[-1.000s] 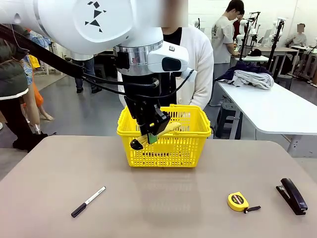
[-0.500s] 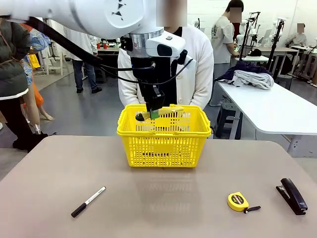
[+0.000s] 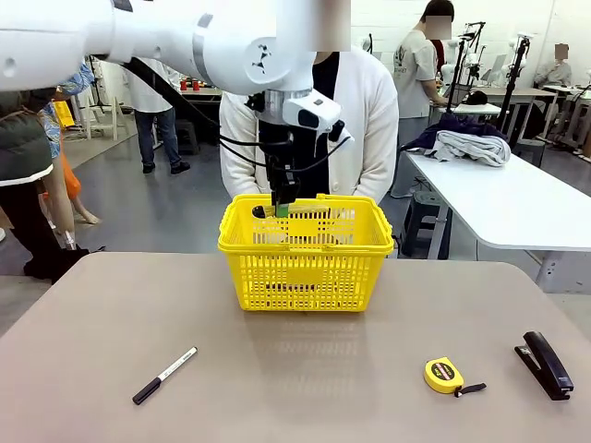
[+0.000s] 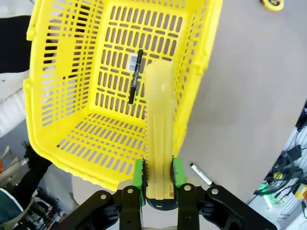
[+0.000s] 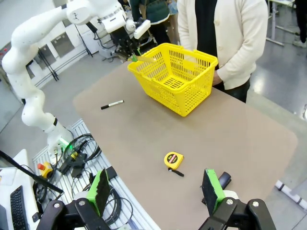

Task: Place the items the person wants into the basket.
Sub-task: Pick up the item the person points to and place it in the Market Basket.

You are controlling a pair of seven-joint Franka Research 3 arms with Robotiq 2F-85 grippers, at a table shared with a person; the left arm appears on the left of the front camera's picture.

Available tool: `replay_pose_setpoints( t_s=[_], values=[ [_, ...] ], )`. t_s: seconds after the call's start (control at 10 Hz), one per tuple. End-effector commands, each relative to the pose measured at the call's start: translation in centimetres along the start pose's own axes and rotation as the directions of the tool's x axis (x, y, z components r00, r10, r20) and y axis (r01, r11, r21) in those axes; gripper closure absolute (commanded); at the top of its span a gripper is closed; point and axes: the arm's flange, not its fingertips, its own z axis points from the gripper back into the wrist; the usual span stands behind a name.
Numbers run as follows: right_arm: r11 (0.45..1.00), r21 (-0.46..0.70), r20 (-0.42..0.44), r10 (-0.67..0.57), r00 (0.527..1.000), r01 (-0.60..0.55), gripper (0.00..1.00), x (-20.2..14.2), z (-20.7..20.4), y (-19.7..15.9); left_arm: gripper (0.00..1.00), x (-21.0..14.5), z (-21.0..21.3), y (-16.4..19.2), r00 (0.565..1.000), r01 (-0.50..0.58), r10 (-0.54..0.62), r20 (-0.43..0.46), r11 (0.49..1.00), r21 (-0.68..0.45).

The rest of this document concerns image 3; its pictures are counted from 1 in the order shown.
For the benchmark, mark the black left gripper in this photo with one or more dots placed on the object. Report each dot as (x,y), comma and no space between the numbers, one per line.
(277,138)

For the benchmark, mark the yellow tape measure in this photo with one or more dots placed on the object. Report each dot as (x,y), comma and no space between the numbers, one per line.
(441,374)

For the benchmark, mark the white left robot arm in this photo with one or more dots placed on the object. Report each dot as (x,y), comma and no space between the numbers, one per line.
(138,27)

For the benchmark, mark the yellow plastic shopping basket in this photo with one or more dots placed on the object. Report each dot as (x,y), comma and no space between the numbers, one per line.
(305,277)

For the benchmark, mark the person in white cardigan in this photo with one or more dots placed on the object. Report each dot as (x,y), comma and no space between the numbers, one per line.
(369,120)

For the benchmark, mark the person in white shirt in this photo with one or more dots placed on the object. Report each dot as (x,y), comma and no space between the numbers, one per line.
(148,97)

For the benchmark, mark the person in grey t-shirt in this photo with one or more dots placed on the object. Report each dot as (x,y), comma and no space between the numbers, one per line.
(415,69)

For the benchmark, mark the seated person in grey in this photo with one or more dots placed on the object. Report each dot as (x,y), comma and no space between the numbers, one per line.
(554,71)

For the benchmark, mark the small dark stool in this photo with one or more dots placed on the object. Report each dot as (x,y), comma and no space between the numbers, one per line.
(188,136)

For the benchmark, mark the navy garment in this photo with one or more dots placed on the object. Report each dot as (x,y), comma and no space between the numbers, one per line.
(461,123)

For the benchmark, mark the white step stool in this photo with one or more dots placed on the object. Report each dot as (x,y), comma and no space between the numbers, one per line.
(104,117)

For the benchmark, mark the grey white garment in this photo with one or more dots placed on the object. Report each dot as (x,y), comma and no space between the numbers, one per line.
(475,145)

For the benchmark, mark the mannequin in orange garment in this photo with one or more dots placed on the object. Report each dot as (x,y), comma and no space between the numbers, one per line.
(69,184)

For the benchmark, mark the white marker black cap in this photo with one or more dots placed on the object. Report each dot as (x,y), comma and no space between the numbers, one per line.
(166,374)

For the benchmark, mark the yellow floor sign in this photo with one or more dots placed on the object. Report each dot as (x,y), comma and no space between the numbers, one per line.
(63,114)

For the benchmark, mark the blue patterned shirt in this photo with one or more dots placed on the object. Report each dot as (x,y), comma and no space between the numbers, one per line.
(74,83)

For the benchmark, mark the dark grey stool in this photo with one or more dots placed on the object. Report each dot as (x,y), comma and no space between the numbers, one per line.
(530,150)

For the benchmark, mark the black tripod stand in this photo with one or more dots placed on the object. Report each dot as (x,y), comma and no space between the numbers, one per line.
(515,78)

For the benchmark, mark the figure in dark green jacket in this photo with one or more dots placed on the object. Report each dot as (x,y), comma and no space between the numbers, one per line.
(23,147)

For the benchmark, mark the black stapler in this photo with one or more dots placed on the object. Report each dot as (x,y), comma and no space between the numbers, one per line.
(545,364)

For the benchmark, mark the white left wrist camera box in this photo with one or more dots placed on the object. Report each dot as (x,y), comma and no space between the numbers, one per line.
(309,113)

